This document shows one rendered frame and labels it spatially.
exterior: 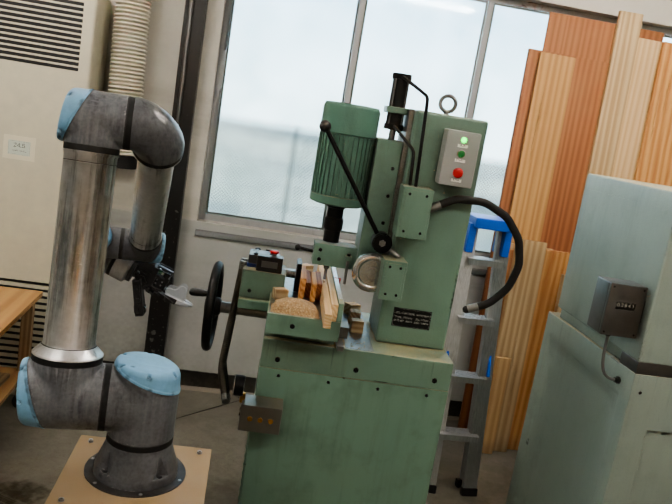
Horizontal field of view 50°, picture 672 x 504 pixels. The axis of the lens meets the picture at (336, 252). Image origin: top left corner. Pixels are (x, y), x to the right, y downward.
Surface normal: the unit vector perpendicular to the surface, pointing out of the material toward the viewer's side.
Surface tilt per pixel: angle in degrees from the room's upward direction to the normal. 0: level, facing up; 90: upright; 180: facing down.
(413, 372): 90
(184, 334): 90
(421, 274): 90
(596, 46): 88
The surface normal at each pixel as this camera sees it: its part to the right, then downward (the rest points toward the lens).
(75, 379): 0.53, 0.15
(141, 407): 0.20, 0.20
